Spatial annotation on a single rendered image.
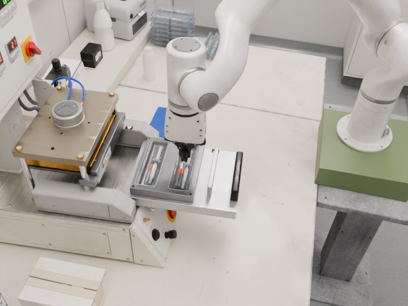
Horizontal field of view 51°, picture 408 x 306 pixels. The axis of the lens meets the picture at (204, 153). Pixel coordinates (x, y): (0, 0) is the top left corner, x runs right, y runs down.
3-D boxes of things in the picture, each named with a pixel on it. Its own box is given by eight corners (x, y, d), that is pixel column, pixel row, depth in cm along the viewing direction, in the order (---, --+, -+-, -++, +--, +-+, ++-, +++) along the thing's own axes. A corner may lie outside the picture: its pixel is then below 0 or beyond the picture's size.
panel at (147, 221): (165, 261, 122) (134, 221, 111) (184, 184, 143) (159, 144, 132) (172, 261, 121) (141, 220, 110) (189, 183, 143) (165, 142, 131)
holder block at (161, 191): (130, 194, 111) (129, 187, 109) (148, 142, 125) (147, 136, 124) (193, 203, 110) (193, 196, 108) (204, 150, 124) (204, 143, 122)
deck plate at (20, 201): (-40, 204, 112) (-41, 202, 112) (20, 121, 137) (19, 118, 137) (131, 229, 109) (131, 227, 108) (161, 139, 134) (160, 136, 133)
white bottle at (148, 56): (157, 78, 188) (156, 49, 178) (147, 81, 186) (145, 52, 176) (152, 73, 191) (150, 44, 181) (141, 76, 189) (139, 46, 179)
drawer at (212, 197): (124, 205, 113) (121, 186, 108) (144, 149, 129) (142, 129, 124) (235, 221, 111) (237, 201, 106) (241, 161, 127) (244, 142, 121)
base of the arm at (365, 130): (391, 121, 156) (409, 79, 143) (391, 158, 144) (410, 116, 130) (339, 110, 160) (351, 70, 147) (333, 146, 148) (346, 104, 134)
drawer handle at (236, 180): (229, 200, 111) (231, 190, 108) (235, 159, 122) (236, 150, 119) (237, 201, 111) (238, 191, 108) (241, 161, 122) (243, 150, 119)
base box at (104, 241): (-17, 241, 125) (-38, 203, 113) (37, 153, 152) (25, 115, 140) (164, 268, 121) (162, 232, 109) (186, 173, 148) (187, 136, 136)
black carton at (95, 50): (82, 66, 184) (79, 52, 179) (90, 56, 191) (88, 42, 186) (95, 68, 183) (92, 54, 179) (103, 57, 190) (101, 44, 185)
